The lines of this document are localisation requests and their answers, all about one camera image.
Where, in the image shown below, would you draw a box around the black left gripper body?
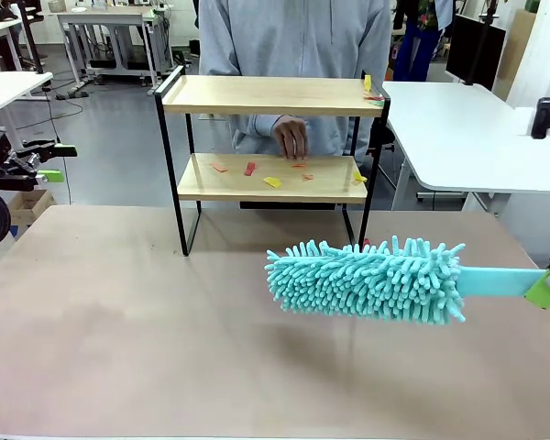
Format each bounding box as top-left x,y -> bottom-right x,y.
0,153 -> 40,192

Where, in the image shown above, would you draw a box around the teal microfibre duster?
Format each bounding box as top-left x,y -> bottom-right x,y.
265,236 -> 550,326

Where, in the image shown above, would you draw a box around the person's right forearm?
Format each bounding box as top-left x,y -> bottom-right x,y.
251,113 -> 306,138

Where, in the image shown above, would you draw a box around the person's right hand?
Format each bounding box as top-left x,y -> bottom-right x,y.
272,116 -> 311,161

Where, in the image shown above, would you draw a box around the brown cardboard box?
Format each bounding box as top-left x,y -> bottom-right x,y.
8,190 -> 56,226

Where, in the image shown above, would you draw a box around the white desk with white legs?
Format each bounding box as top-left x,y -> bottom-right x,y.
0,71 -> 55,157

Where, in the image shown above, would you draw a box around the black pole stand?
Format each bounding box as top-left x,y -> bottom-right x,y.
17,0 -> 47,74

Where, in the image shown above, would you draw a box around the grey metal workbench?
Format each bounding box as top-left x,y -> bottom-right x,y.
56,11 -> 175,91

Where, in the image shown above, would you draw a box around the white desk with rounded corner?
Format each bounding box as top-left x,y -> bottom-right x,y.
382,81 -> 550,216

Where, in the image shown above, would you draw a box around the black office chair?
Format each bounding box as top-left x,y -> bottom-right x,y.
364,121 -> 396,160

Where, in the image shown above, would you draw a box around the black computer monitor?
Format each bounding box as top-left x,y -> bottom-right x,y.
445,13 -> 507,92

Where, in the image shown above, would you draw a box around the person in grey hoodie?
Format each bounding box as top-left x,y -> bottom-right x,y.
197,0 -> 392,211

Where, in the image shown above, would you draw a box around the person in blue trousers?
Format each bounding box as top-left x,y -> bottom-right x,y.
391,0 -> 455,83

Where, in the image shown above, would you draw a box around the thin black floor cable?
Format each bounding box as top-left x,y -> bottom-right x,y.
40,84 -> 86,205

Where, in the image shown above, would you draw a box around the wooden shelf with black frame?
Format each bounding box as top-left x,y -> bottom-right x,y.
154,65 -> 391,258

